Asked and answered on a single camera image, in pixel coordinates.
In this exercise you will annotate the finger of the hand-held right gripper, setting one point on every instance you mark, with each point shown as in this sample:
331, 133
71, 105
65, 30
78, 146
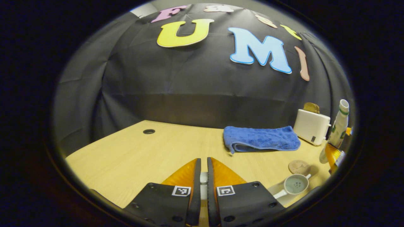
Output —
334, 157
349, 130

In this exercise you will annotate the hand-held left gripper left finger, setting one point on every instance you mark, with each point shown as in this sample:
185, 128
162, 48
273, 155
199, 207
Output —
196, 195

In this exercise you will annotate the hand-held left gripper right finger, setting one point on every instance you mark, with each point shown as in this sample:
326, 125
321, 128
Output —
210, 195

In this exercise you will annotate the white green-label water bottle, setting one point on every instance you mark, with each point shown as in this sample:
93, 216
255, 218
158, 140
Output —
339, 126

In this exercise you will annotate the white teacup lid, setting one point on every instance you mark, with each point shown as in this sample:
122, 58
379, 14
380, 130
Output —
204, 186

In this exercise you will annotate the round wooden coaster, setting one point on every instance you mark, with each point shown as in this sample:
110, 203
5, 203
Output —
298, 166

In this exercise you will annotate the white toaster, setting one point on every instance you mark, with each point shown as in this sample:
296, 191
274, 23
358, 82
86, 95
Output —
311, 127

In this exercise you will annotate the brown bread slice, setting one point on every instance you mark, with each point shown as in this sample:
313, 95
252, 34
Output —
311, 107

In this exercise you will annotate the blue folded towel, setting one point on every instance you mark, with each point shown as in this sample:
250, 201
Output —
262, 138

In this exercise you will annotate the black backdrop cloth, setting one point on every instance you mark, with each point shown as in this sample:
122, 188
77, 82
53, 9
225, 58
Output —
195, 82

